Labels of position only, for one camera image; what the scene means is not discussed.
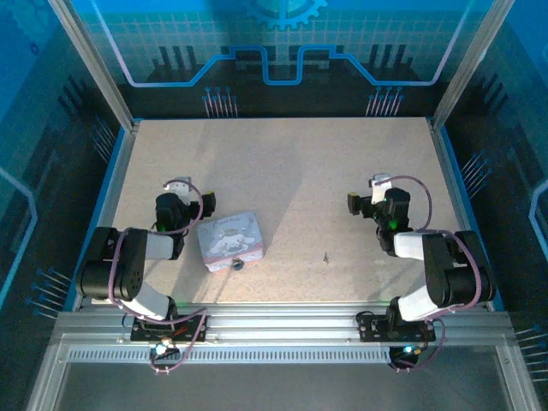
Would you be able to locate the pastel cartoon tin box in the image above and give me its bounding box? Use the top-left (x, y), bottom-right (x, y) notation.
top-left (197, 210), bottom-right (265, 274)

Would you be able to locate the purple left wrist cable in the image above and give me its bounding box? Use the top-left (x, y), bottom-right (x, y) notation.
top-left (163, 178), bottom-right (206, 235)

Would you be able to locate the purple wrist cable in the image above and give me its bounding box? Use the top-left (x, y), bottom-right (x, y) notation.
top-left (163, 178), bottom-right (206, 235)
top-left (375, 175), bottom-right (434, 233)

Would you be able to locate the black and silver camera module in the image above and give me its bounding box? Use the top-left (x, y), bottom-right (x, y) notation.
top-left (370, 172), bottom-right (393, 205)

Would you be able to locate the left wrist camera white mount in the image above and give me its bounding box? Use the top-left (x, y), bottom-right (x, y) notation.
top-left (164, 176), bottom-right (192, 203)

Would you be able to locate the purple right wrist cable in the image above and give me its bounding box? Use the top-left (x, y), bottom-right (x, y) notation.
top-left (375, 175), bottom-right (434, 233)

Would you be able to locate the aluminium table side rail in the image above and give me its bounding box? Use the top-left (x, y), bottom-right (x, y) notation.
top-left (426, 116), bottom-right (498, 310)
top-left (71, 122), bottom-right (141, 310)

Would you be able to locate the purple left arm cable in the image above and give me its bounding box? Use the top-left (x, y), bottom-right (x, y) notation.
top-left (108, 228), bottom-right (132, 312)

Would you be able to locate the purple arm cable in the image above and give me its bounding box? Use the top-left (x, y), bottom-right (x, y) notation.
top-left (427, 229), bottom-right (484, 319)
top-left (108, 228), bottom-right (132, 312)

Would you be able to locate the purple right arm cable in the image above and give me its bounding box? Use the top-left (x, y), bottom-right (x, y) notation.
top-left (427, 229), bottom-right (484, 319)

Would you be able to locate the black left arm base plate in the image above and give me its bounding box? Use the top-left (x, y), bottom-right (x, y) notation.
top-left (129, 313), bottom-right (209, 343)

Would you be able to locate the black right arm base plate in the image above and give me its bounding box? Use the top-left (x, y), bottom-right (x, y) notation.
top-left (356, 311), bottom-right (438, 343)

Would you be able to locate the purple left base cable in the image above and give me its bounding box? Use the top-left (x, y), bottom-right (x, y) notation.
top-left (148, 307), bottom-right (209, 376)

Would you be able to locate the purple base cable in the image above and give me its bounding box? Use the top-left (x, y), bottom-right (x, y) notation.
top-left (392, 319), bottom-right (447, 372)
top-left (148, 307), bottom-right (209, 376)

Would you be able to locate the aluminium mounting rail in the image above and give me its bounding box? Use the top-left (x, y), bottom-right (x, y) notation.
top-left (54, 304), bottom-right (515, 348)

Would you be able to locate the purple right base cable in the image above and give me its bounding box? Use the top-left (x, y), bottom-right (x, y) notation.
top-left (392, 319), bottom-right (447, 372)

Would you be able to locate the aluminium frame post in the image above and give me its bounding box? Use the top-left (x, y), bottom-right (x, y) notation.
top-left (45, 0), bottom-right (141, 132)
top-left (429, 0), bottom-right (517, 130)

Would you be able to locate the slotted grey cable duct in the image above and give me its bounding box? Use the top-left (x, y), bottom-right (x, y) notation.
top-left (66, 348), bottom-right (396, 366)

